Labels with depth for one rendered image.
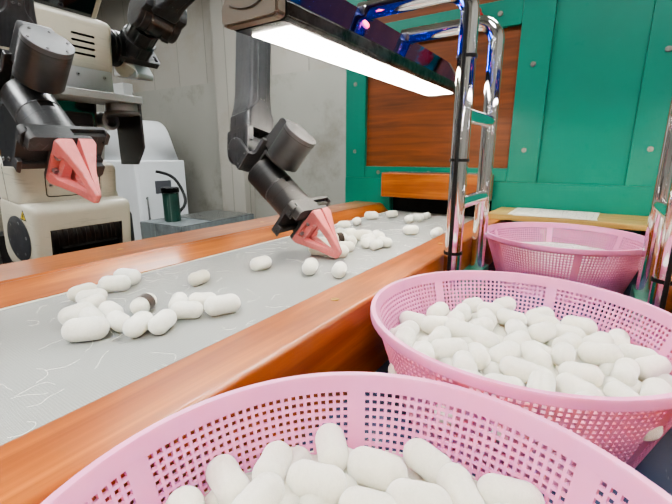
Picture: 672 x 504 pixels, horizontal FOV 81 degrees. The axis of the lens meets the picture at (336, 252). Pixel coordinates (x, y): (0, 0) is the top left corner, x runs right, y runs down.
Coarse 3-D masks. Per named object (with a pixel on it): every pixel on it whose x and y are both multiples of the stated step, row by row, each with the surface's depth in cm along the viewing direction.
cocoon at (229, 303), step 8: (216, 296) 42; (224, 296) 42; (232, 296) 42; (208, 304) 41; (216, 304) 41; (224, 304) 41; (232, 304) 42; (208, 312) 41; (216, 312) 41; (224, 312) 42; (232, 312) 42
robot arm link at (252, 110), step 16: (240, 48) 70; (256, 48) 69; (240, 64) 70; (256, 64) 69; (240, 80) 70; (256, 80) 69; (240, 96) 69; (256, 96) 69; (240, 112) 68; (256, 112) 68; (240, 128) 68; (256, 128) 68; (272, 128) 71; (256, 144) 68
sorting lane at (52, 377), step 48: (288, 240) 80; (144, 288) 51; (192, 288) 51; (240, 288) 51; (288, 288) 51; (0, 336) 37; (48, 336) 37; (144, 336) 37; (192, 336) 37; (0, 384) 29; (48, 384) 29; (96, 384) 29; (0, 432) 24
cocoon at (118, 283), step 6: (108, 276) 49; (114, 276) 49; (120, 276) 49; (126, 276) 50; (102, 282) 48; (108, 282) 48; (114, 282) 48; (120, 282) 49; (126, 282) 49; (102, 288) 48; (108, 288) 48; (114, 288) 49; (120, 288) 49; (126, 288) 49
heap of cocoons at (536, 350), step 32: (416, 320) 41; (448, 320) 40; (480, 320) 40; (512, 320) 40; (544, 320) 40; (576, 320) 41; (448, 352) 35; (480, 352) 34; (512, 352) 34; (544, 352) 33; (576, 352) 36; (608, 352) 34; (640, 352) 34; (544, 384) 29; (576, 384) 29; (608, 384) 30; (640, 384) 31; (448, 416) 28
